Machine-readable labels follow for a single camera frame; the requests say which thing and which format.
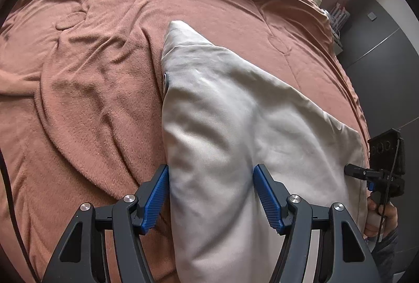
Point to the person's right hand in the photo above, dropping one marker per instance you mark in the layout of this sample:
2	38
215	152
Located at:
381	220

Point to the beige drawstring garment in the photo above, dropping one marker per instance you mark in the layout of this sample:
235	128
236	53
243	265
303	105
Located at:
221	117

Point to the person's right forearm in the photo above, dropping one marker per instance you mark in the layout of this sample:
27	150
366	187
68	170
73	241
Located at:
383	255

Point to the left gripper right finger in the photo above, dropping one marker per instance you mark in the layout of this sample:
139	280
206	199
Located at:
342	255

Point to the terracotta brown blanket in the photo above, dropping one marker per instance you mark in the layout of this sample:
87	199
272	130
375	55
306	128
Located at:
82	93

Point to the white drawer cabinet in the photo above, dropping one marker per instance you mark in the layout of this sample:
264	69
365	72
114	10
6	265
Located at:
338	16

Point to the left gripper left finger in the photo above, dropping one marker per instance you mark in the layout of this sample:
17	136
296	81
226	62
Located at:
81	256

